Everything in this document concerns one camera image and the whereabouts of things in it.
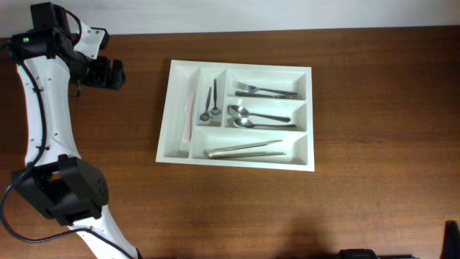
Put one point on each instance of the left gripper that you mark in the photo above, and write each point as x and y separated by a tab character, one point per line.
102	78

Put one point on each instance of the pink plastic knife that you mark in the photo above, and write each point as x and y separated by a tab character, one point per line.
188	109

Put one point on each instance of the small teaspoon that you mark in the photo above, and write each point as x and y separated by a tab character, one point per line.
215	110
206	116

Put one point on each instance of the metal tongs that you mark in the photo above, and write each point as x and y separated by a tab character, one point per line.
239	151

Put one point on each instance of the metal fork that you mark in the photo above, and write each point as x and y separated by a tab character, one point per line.
254	89
247	94

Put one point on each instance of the large metal spoon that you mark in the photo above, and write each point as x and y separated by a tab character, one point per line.
241	112
245	123

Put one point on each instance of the white plastic cutlery tray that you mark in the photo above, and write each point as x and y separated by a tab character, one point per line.
228	114

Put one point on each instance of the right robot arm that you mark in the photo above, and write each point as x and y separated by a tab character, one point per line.
449	250

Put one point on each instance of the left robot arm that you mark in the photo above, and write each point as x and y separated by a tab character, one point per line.
55	179

